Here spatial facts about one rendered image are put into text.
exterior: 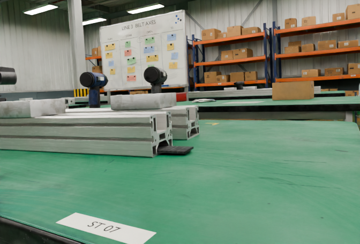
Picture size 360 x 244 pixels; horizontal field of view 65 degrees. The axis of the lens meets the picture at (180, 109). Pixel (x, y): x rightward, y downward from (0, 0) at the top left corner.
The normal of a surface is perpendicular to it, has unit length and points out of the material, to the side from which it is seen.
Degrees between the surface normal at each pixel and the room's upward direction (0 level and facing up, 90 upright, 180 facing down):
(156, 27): 90
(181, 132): 90
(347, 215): 0
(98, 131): 90
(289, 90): 89
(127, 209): 0
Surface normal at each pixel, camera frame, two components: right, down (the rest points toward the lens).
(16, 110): -0.39, 0.08
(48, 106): 0.92, -0.02
